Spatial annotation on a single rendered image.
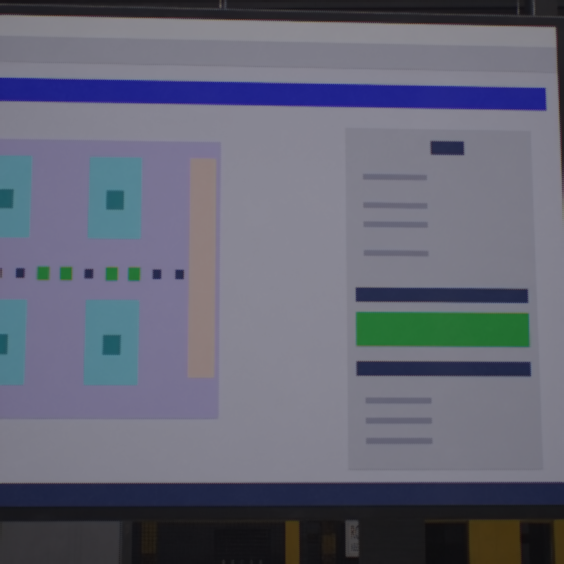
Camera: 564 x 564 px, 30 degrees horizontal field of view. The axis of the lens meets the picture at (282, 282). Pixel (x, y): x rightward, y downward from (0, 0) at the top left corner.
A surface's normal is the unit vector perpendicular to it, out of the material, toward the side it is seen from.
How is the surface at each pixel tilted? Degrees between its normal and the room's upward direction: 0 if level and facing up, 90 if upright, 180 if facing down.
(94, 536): 90
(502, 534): 90
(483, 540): 90
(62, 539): 90
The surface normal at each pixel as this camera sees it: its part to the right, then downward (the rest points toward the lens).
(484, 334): 0.06, -0.15
